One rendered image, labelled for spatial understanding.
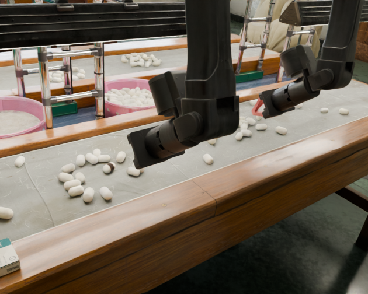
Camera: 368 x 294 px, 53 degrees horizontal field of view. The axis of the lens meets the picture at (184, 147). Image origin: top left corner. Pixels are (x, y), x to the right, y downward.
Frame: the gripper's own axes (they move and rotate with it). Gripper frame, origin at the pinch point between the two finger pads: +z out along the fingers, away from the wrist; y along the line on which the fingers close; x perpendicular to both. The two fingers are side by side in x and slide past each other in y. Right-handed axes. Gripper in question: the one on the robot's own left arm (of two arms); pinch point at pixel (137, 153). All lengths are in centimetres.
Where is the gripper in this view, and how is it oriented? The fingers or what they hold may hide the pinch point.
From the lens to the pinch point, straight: 75.9
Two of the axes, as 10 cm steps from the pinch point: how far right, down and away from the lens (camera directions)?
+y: -7.9, 2.4, -5.6
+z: -5.3, 2.1, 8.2
